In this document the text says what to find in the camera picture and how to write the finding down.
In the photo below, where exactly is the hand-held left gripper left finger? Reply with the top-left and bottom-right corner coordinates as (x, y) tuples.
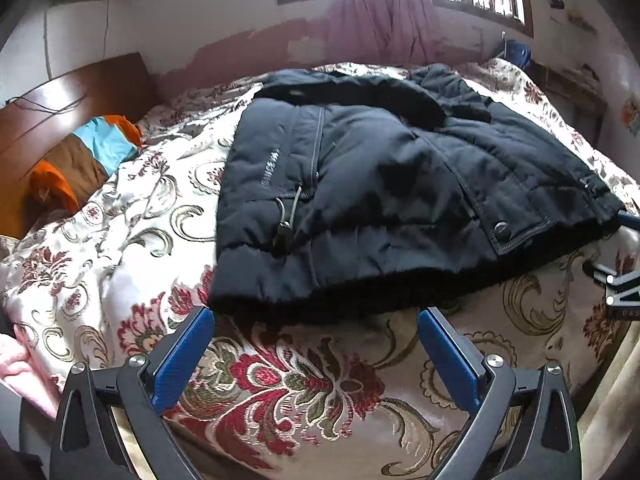
(50, 305), (216, 480)

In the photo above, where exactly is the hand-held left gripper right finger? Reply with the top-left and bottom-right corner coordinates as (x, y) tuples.
(417, 306), (583, 480)

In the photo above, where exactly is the dark navy padded jacket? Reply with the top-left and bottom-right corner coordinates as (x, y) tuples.
(207, 63), (626, 326)

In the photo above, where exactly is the beige bed sheet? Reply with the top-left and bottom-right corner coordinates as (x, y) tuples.
(570, 330), (640, 480)

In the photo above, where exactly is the floral bed blanket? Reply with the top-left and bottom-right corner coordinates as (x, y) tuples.
(0, 57), (640, 480)

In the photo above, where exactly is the wooden side desk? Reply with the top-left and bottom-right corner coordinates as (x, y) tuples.
(530, 60), (608, 146)

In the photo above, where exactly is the pink fluffy cloth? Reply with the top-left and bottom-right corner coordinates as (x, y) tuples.
(0, 325), (63, 418)

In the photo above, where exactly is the blue backpack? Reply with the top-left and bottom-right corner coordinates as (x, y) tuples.
(500, 40), (532, 68)

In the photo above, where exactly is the orange brown blue pillow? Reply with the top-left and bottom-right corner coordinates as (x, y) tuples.
(27, 115), (143, 213)

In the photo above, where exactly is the wooden headboard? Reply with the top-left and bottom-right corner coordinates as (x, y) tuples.
(0, 52), (156, 238)

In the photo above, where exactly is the pink curtain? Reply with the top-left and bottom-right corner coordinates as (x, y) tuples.
(327, 0), (401, 63)
(390, 0), (442, 64)

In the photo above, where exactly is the colourful wall sticker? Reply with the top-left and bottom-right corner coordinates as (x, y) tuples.
(620, 95), (640, 136)

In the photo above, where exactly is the thin cable on headboard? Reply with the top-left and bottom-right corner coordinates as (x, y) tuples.
(5, 94), (91, 112)

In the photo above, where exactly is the white wall pipe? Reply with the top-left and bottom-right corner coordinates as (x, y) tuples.
(44, 0), (53, 81)

